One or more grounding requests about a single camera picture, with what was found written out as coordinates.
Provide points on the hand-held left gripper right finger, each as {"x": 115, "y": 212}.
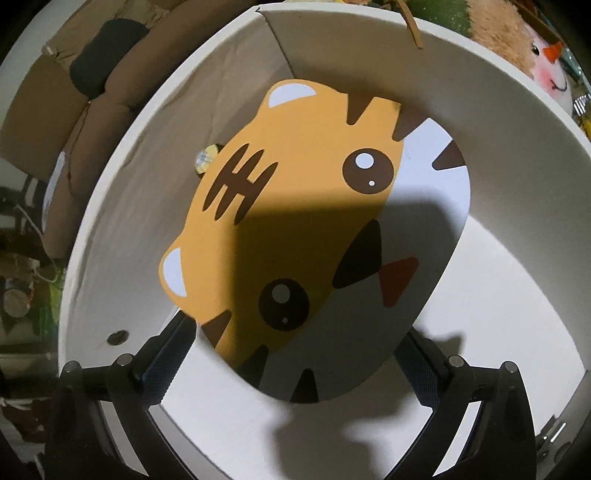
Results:
{"x": 422, "y": 374}

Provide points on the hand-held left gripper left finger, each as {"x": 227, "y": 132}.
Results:
{"x": 166, "y": 360}

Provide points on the orange tiger face card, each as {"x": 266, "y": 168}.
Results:
{"x": 300, "y": 184}

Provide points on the white storage box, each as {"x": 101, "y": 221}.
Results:
{"x": 508, "y": 161}

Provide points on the small yellow wrapped item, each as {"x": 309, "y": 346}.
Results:
{"x": 206, "y": 159}

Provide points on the brown sofa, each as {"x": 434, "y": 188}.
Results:
{"x": 115, "y": 101}

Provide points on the black cushion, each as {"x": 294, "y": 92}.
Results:
{"x": 101, "y": 60}

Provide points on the plush toy with orange nose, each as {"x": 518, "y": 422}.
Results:
{"x": 508, "y": 32}

